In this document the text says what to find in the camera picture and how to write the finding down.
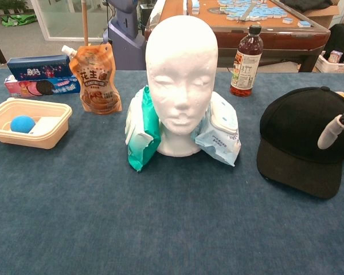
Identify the wooden pole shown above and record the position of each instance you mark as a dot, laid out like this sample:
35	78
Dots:
85	23

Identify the orange peanut butter pouch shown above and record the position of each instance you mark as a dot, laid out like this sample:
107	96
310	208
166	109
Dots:
97	83

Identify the pink and blue Oreo box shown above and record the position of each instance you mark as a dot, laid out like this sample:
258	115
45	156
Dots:
40	87

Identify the white foam mannequin head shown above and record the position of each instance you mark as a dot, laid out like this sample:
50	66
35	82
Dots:
182	86

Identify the mahjong tile pile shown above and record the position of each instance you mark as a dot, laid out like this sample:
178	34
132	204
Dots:
246	10

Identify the white plastic basket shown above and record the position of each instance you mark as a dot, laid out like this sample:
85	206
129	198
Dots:
335	66

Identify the green bag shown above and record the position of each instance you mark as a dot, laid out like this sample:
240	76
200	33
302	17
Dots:
18	20

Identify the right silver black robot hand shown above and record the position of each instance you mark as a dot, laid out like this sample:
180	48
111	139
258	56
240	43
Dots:
326	136

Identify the green wet wipes pack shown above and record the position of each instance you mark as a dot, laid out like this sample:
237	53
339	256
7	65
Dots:
144	126

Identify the black baseball cap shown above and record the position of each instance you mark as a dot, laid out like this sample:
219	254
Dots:
295	131

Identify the dark drink bottle black cap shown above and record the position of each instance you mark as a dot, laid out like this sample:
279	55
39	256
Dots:
245	68

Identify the white card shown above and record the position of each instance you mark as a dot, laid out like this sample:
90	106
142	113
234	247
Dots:
47	124

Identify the blue ball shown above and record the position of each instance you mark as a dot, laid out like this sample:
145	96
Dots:
22	124

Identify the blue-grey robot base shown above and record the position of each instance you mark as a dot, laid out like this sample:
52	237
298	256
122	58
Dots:
123	37

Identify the blue white mahjong tile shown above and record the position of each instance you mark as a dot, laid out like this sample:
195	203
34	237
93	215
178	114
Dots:
303	24
287	20

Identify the beige plastic food container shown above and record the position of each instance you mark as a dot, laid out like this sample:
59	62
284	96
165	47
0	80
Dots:
51	129

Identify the light blue wet wipes pack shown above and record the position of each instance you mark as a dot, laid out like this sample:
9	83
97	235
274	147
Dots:
220	131

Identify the black clothing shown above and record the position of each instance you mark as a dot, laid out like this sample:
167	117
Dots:
306	4

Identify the blue table mat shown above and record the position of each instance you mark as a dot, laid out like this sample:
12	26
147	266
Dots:
172	217

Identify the dark blue Oreo box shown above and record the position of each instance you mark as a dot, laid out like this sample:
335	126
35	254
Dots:
37	67

